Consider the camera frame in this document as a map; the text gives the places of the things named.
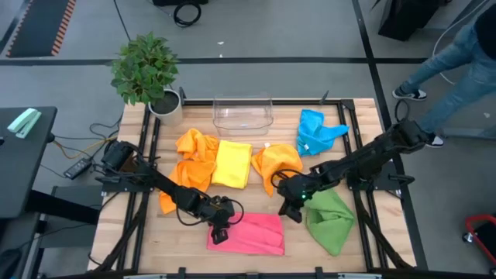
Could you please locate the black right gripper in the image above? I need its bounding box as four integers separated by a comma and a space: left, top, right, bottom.
277, 174, 319, 225

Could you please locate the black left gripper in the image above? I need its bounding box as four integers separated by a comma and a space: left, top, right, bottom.
201, 196, 236, 245

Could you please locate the pink microfiber towel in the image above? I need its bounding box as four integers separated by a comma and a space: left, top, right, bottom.
206, 212, 286, 257

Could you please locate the yellow microfiber towel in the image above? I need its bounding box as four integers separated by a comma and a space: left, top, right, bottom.
211, 139, 253, 190

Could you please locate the green microfiber towel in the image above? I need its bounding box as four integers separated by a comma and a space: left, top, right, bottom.
302, 188, 356, 257

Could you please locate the blue microfiber towel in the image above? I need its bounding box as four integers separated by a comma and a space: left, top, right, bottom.
296, 108, 350, 157

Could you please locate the clear plastic bin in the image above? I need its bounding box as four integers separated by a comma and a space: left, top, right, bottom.
212, 92, 274, 136

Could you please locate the white plant pot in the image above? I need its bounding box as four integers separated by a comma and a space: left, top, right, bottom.
148, 88, 184, 127

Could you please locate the black power adapter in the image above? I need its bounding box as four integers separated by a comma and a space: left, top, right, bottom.
63, 157, 93, 181

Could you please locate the green leafy plant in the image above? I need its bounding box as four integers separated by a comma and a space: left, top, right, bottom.
110, 32, 180, 106

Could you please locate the red framed black cart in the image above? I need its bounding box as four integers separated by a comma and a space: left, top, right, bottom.
461, 214, 496, 267

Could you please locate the black side desk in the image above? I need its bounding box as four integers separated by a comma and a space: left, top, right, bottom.
0, 106, 58, 220

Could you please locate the mint green stapler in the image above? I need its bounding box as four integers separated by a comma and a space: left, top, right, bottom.
6, 108, 43, 140

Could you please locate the black floor cabinet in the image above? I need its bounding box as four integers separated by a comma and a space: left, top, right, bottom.
377, 0, 453, 43

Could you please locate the person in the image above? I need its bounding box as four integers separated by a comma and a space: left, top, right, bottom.
391, 7, 496, 149

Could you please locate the black orange-edged floor mat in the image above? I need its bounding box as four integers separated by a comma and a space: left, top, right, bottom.
5, 0, 78, 58

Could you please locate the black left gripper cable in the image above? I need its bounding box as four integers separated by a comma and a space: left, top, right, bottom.
176, 196, 245, 229

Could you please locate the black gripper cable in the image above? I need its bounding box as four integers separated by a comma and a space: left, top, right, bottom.
176, 196, 245, 229
270, 168, 307, 191

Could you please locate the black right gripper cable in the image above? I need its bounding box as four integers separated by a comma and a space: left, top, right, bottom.
270, 168, 307, 191

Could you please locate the black metal table frame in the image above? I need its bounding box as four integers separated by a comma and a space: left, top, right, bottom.
87, 87, 429, 279

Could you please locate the coiled black floor cable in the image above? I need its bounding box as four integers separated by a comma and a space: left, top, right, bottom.
173, 2, 202, 28

